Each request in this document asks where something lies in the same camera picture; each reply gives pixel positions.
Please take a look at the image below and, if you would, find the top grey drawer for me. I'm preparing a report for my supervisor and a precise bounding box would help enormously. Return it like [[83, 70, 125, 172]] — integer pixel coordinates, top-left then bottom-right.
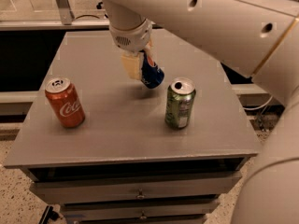
[[30, 171, 242, 204]]

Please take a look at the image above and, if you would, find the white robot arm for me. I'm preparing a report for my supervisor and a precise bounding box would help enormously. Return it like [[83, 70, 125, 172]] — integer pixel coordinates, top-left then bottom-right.
[[103, 0, 299, 224]]

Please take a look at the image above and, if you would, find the white cable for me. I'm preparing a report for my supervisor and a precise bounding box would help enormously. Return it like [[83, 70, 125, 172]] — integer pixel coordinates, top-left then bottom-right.
[[242, 95, 275, 112]]

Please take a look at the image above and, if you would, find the grey drawer cabinet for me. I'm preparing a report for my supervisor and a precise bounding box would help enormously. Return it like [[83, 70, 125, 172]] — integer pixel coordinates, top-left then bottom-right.
[[5, 29, 260, 224]]

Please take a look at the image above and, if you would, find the red coca-cola can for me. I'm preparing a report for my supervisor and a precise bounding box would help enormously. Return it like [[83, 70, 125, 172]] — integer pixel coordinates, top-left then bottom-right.
[[45, 77, 85, 128]]

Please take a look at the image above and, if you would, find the left metal post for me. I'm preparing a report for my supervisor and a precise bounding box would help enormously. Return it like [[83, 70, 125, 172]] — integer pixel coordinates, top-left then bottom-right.
[[55, 0, 74, 25]]

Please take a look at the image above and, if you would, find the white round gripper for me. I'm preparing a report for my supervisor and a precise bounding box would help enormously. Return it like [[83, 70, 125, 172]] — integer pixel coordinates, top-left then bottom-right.
[[109, 20, 153, 80]]

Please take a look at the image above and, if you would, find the grey drawer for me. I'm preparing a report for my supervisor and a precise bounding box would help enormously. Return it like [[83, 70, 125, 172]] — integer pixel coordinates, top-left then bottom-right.
[[61, 199, 219, 221], [30, 171, 242, 204]]

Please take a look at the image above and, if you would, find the blue pepsi can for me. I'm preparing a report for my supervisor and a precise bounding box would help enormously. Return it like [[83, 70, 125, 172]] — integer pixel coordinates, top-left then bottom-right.
[[141, 51, 164, 89]]

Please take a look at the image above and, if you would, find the green soda can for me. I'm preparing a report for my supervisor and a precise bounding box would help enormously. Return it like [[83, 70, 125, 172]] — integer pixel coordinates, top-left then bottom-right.
[[165, 77, 196, 129]]

